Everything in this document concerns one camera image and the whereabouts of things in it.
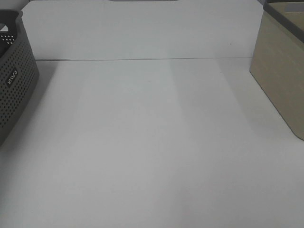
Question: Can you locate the beige storage box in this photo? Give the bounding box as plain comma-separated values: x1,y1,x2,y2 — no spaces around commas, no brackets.
249,0,304,139

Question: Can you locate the grey perforated plastic basket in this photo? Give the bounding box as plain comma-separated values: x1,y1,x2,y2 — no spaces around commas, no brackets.
0,9,39,144

